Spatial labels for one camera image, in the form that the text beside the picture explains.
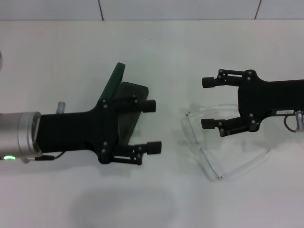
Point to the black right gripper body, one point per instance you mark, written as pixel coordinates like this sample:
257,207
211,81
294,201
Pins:
266,95

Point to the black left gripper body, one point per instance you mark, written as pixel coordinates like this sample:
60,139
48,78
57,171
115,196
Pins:
71,130

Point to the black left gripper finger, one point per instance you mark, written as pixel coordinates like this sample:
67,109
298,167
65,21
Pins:
149,106
154,147

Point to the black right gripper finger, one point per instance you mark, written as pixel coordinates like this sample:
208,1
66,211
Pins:
209,124
209,82

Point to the clear frame glasses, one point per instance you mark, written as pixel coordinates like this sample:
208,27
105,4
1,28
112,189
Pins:
202,152

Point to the green glasses case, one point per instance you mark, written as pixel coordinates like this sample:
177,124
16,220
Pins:
115,78

